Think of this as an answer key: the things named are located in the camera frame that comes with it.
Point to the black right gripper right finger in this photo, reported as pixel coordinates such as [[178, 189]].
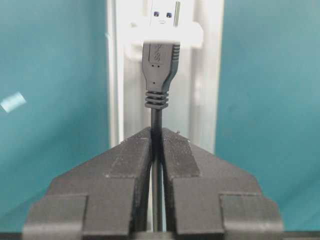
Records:
[[208, 198]]

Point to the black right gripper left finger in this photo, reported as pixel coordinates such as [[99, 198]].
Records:
[[105, 198]]

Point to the aluminium extrusion rail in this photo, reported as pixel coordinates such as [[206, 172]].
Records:
[[193, 95]]

